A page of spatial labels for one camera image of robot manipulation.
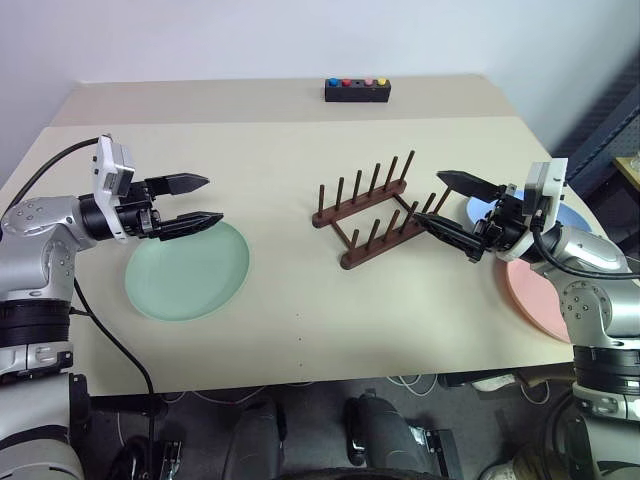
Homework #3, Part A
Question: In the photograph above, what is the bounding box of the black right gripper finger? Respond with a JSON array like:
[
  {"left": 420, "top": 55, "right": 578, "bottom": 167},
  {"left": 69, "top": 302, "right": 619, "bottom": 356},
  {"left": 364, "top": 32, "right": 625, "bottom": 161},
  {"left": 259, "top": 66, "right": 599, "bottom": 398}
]
[
  {"left": 436, "top": 170, "right": 506, "bottom": 204},
  {"left": 414, "top": 213, "right": 485, "bottom": 262}
]

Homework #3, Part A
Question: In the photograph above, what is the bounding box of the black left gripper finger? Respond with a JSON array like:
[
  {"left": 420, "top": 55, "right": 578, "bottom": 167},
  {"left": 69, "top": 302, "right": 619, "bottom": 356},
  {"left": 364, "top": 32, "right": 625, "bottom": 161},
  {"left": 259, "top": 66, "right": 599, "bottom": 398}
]
[
  {"left": 144, "top": 172, "right": 210, "bottom": 197},
  {"left": 150, "top": 211, "right": 225, "bottom": 242}
]

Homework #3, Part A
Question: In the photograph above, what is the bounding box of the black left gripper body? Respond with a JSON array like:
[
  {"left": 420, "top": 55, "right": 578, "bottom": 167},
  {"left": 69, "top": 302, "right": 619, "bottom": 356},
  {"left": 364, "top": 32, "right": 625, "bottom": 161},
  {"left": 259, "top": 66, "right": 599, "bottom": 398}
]
[{"left": 115, "top": 178, "right": 162, "bottom": 239}]

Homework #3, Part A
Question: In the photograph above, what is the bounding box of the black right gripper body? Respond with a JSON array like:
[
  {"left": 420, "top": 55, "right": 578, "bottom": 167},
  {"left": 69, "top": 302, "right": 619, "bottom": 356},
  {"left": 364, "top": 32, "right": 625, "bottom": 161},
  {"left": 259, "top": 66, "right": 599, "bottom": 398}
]
[{"left": 473, "top": 183, "right": 529, "bottom": 253}]

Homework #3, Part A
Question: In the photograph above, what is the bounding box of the blue plate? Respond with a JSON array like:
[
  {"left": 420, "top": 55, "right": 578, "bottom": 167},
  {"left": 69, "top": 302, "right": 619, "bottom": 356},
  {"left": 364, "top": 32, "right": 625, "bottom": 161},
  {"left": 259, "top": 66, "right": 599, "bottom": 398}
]
[{"left": 464, "top": 195, "right": 594, "bottom": 234}]

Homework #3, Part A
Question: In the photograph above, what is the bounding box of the green plate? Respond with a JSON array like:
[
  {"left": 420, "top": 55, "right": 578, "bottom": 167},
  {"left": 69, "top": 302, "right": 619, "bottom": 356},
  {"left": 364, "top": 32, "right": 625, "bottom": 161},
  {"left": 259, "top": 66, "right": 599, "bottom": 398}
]
[{"left": 124, "top": 219, "right": 251, "bottom": 321}]

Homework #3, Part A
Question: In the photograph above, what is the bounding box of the wooden dish rack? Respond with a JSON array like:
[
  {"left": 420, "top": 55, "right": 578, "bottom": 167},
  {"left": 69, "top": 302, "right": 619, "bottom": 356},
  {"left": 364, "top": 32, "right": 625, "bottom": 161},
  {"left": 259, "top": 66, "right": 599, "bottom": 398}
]
[{"left": 311, "top": 149, "right": 452, "bottom": 271}]

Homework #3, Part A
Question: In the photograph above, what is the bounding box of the red plate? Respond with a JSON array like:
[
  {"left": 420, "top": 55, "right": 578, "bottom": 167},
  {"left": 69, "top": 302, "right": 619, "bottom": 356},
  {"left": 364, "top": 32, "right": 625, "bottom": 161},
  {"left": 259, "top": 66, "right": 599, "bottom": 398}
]
[{"left": 499, "top": 258, "right": 574, "bottom": 344}]

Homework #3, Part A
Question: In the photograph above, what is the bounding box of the yellow wooden box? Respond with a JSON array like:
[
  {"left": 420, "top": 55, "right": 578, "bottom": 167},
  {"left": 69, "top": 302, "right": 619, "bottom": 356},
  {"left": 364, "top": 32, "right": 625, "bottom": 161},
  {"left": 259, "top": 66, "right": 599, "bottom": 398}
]
[{"left": 613, "top": 154, "right": 640, "bottom": 191}]

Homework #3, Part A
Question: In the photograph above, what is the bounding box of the black button box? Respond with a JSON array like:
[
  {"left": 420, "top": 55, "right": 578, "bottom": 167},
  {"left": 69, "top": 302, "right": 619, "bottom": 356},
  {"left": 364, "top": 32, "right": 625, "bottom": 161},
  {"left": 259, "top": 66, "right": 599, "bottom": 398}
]
[{"left": 323, "top": 77, "right": 392, "bottom": 104}]

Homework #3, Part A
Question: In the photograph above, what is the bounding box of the black perforated shelf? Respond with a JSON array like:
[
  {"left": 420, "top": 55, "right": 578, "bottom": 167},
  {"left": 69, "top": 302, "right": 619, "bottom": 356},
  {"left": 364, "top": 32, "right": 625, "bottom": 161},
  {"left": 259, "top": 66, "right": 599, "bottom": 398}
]
[{"left": 549, "top": 29, "right": 640, "bottom": 194}]

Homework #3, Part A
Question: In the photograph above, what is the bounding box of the dark rounded shape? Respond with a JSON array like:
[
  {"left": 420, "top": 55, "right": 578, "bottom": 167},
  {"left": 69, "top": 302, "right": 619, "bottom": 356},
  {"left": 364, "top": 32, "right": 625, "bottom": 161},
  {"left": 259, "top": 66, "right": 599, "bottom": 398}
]
[
  {"left": 219, "top": 397, "right": 289, "bottom": 480},
  {"left": 343, "top": 392, "right": 426, "bottom": 480}
]

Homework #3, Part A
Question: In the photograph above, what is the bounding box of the white shoe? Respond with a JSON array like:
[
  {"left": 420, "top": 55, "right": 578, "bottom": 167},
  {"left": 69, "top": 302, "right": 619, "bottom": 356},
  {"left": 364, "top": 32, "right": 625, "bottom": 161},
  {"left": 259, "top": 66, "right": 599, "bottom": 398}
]
[{"left": 479, "top": 458, "right": 526, "bottom": 480}]

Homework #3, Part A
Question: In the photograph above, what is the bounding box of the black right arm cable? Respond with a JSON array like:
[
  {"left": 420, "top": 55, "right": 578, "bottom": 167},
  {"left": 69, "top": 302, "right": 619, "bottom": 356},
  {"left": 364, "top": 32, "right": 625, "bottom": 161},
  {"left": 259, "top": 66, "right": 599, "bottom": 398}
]
[{"left": 530, "top": 209, "right": 640, "bottom": 282}]

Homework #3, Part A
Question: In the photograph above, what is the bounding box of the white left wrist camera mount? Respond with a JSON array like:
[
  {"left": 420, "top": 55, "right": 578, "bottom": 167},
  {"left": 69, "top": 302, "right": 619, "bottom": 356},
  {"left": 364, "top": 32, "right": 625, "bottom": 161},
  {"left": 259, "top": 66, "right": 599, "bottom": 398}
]
[{"left": 93, "top": 133, "right": 137, "bottom": 244}]

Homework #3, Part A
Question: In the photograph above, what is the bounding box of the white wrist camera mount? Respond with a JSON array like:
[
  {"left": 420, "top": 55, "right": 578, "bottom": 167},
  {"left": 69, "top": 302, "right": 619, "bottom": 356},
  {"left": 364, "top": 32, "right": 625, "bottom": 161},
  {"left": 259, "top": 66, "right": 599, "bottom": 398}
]
[
  {"left": 504, "top": 158, "right": 570, "bottom": 262},
  {"left": 93, "top": 133, "right": 137, "bottom": 244}
]

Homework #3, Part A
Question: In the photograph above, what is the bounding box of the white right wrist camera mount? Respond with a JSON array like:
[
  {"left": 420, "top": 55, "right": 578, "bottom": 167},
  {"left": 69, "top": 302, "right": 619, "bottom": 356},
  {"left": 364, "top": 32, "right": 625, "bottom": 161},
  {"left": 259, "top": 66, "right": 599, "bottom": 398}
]
[{"left": 504, "top": 158, "right": 570, "bottom": 262}]

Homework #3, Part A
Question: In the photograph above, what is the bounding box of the thin white cable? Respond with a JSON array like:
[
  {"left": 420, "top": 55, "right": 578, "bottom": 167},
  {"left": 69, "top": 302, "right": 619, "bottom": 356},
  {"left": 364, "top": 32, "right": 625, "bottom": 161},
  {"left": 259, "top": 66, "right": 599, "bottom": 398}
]
[{"left": 388, "top": 372, "right": 442, "bottom": 397}]

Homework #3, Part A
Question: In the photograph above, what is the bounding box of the black table frame bar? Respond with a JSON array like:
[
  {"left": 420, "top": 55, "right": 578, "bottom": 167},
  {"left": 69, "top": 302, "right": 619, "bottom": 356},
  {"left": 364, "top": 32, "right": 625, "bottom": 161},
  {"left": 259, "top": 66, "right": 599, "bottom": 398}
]
[{"left": 69, "top": 372, "right": 169, "bottom": 417}]

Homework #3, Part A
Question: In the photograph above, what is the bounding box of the black metal bracket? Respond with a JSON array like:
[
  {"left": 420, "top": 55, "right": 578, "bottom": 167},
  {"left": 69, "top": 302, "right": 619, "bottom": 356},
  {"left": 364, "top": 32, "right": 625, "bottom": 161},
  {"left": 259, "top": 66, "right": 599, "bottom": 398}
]
[{"left": 408, "top": 427, "right": 464, "bottom": 480}]

